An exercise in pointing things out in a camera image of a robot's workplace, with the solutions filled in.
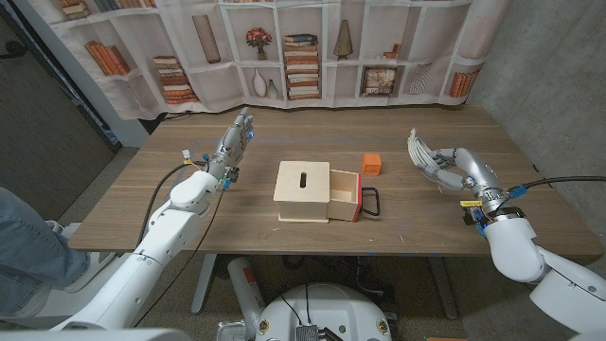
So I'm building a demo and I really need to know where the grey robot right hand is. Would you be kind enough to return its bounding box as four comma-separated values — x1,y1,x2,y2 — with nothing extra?
416,147,506,205

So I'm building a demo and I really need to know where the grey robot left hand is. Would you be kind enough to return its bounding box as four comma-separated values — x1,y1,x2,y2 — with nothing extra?
206,107,255,184

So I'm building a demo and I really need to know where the white Ethernet cable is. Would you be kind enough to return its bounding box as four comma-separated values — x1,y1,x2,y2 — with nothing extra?
407,127,444,190

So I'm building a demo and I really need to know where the orange block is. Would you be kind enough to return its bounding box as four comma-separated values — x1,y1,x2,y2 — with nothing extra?
362,153,383,177

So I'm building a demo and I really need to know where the wooden drawer with red front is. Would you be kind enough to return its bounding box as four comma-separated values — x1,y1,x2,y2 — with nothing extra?
327,169,364,223

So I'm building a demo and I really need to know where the printed bookshelf backdrop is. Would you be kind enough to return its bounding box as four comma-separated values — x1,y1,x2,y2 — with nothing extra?
27,0,512,120

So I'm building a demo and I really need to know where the light wooden box with slot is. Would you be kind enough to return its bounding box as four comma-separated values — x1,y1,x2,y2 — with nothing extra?
273,160,331,224

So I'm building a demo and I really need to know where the grey table leg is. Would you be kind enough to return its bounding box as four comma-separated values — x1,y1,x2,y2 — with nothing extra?
190,254,219,315
428,257,459,321

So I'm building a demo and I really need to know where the white cylinder with orange label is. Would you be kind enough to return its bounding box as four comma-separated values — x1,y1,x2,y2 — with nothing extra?
226,256,266,340

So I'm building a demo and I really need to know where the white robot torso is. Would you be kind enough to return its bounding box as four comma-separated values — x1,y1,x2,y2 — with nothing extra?
255,282,393,341

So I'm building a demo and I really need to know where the person leg in blue jeans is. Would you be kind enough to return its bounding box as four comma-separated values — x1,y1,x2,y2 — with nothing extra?
0,187,90,316

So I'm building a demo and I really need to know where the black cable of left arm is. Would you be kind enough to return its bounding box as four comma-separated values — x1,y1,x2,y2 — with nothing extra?
136,160,209,242

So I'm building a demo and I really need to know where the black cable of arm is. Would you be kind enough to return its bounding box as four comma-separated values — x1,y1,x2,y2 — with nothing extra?
508,175,606,198
136,160,209,242

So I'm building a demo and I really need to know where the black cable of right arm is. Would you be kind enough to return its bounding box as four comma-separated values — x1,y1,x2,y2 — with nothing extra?
508,175,606,198

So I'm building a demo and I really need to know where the black door handle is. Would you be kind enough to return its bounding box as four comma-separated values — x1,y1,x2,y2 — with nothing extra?
0,40,27,61

